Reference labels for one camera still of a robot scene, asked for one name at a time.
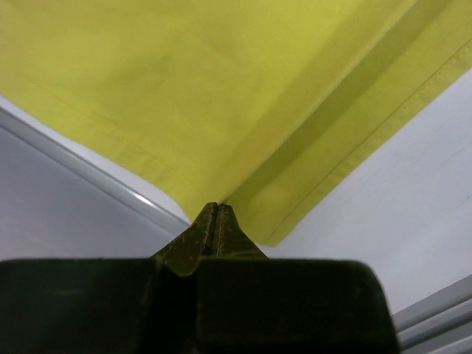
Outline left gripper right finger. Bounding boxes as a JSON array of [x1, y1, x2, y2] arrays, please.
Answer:
[[212, 204, 267, 259]]

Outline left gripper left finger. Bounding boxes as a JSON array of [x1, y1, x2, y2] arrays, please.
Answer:
[[151, 202, 218, 277]]

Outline aluminium rail frame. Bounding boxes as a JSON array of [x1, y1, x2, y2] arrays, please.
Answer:
[[392, 276, 471, 354]]

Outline yellow-green trousers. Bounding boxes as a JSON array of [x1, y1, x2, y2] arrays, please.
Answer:
[[1, 1, 471, 246]]

